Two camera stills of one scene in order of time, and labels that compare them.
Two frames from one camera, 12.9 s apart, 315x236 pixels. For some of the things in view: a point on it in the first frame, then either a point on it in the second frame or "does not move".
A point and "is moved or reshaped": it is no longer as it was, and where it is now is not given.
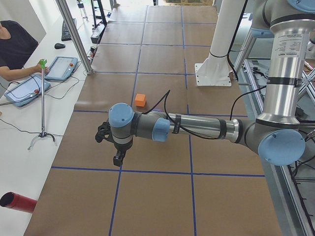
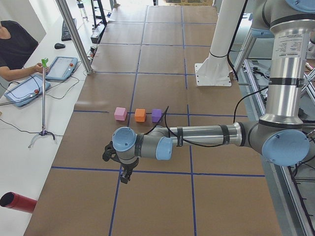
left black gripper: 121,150 -> 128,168
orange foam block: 140,100 is moved or reshaped
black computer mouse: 58,45 does not move
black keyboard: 65,35 does not move
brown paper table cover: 146,57 does not move
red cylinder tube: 13,200 does not move
